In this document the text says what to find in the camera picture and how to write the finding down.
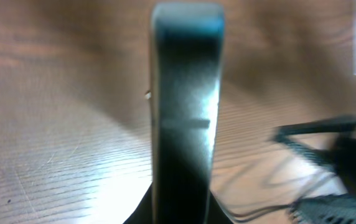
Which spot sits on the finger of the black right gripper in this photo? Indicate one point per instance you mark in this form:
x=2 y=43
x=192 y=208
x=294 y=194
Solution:
x=315 y=141

